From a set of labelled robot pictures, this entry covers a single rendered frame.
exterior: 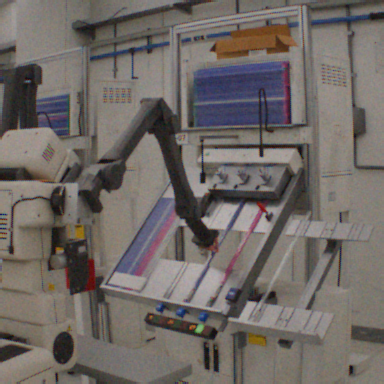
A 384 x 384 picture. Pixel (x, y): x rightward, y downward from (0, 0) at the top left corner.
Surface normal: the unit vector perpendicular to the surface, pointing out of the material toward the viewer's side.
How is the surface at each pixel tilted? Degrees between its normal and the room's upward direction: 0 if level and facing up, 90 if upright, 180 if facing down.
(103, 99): 90
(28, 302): 82
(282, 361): 90
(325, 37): 90
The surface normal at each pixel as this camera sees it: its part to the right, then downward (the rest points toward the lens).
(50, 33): 0.77, 0.04
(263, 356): -0.63, 0.09
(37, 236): 0.90, 0.02
